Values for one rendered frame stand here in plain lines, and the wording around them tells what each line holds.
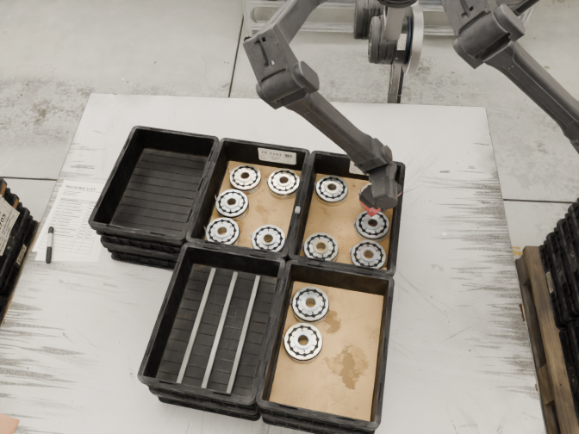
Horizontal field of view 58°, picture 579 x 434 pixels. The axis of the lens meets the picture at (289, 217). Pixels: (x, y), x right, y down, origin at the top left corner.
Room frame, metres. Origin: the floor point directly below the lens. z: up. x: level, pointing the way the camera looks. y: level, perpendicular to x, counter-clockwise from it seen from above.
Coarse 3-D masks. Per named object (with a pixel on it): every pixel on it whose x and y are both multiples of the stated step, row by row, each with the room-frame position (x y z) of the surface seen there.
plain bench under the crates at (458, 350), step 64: (128, 128) 1.40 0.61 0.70; (192, 128) 1.39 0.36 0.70; (256, 128) 1.38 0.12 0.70; (384, 128) 1.36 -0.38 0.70; (448, 128) 1.35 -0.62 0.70; (448, 192) 1.05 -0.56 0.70; (448, 256) 0.79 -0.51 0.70; (512, 256) 0.79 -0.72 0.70; (64, 320) 0.62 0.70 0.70; (128, 320) 0.61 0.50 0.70; (448, 320) 0.57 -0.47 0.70; (512, 320) 0.57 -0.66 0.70; (0, 384) 0.43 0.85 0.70; (64, 384) 0.42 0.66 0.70; (128, 384) 0.41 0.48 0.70; (384, 384) 0.39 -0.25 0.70; (448, 384) 0.38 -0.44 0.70; (512, 384) 0.38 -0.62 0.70
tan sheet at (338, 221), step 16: (320, 176) 1.04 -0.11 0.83; (352, 192) 0.97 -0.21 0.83; (320, 208) 0.91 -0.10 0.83; (336, 208) 0.91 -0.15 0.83; (352, 208) 0.91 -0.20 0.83; (320, 224) 0.85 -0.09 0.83; (336, 224) 0.85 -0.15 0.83; (352, 224) 0.85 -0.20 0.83; (304, 240) 0.80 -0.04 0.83; (336, 240) 0.79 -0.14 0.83; (352, 240) 0.79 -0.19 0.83; (384, 240) 0.79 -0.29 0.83; (368, 256) 0.74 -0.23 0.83
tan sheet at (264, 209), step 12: (264, 168) 1.08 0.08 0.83; (276, 168) 1.08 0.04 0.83; (228, 180) 1.04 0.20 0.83; (264, 180) 1.03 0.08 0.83; (264, 192) 0.98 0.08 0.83; (252, 204) 0.94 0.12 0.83; (264, 204) 0.93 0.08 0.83; (276, 204) 0.93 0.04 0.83; (288, 204) 0.93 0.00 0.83; (216, 216) 0.89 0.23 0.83; (252, 216) 0.89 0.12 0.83; (264, 216) 0.89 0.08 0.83; (276, 216) 0.89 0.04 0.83; (288, 216) 0.89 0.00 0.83; (240, 228) 0.85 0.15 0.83; (252, 228) 0.85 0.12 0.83; (288, 228) 0.84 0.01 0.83; (240, 240) 0.80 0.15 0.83
